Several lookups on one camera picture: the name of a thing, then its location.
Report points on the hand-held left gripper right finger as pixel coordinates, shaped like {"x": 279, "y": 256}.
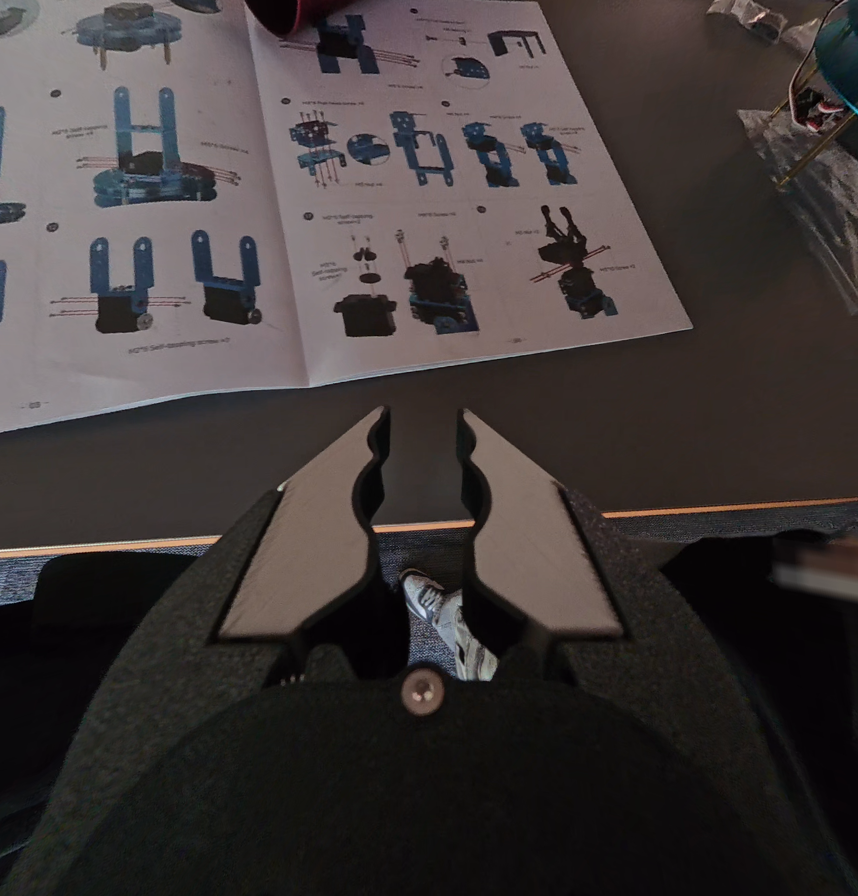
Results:
{"x": 541, "y": 546}

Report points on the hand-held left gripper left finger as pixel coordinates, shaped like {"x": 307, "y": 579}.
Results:
{"x": 310, "y": 546}

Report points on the white assembly instruction manual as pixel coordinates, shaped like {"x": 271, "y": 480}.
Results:
{"x": 261, "y": 210}

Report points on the group of hardware bags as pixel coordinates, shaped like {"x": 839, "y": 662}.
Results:
{"x": 751, "y": 17}

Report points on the blue toy robot arm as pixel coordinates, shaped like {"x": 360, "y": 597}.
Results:
{"x": 852, "y": 70}

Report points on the grey white sneaker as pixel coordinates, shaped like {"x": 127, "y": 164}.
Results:
{"x": 443, "y": 616}

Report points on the large clear plastic bag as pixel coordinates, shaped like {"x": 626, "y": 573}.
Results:
{"x": 834, "y": 224}

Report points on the red cylindrical case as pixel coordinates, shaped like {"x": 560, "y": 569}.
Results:
{"x": 289, "y": 17}

